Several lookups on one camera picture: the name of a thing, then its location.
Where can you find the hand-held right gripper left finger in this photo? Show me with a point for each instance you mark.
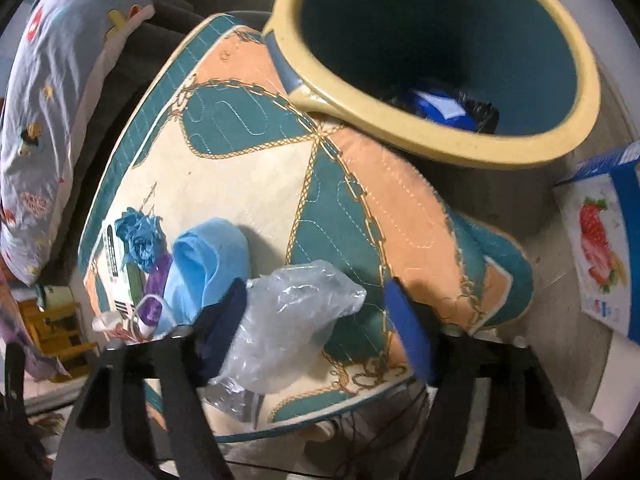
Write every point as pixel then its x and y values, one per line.
pixel 220 332

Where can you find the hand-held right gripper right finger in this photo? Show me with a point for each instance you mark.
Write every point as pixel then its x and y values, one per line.
pixel 411 332

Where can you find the clear plastic bag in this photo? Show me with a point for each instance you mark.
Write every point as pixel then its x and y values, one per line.
pixel 292 317

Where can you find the teal bin with yellow rim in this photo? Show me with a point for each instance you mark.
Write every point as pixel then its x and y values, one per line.
pixel 450 146

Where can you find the silver foil packet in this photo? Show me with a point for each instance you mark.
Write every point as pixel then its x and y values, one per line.
pixel 237 402

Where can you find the light blue cloth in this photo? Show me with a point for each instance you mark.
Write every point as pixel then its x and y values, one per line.
pixel 210 260

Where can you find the purple spray bottle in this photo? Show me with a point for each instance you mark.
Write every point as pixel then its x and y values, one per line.
pixel 157 282

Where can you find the green and white packet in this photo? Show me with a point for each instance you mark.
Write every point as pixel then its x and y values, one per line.
pixel 117 270

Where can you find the blue crumpled paper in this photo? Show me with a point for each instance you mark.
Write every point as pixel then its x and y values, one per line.
pixel 142 240

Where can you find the white and green cup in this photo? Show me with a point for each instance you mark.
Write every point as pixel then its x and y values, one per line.
pixel 55 296

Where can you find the yellow wooden stool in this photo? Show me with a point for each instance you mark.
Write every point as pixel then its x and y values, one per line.
pixel 50 332

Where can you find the purple printed cloth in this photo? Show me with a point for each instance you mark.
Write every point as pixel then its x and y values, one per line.
pixel 25 355

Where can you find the white fluffy blanket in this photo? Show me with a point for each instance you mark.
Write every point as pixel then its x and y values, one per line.
pixel 585 432

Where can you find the blue strawberry-print carton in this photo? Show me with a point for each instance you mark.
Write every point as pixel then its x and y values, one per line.
pixel 600 240

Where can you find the blue packet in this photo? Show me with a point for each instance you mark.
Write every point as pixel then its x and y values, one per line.
pixel 435 105

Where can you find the black crumpled wrapper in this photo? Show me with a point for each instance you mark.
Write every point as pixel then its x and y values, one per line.
pixel 486 112

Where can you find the blue cartoon-print pillow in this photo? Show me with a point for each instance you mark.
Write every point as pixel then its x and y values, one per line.
pixel 50 110

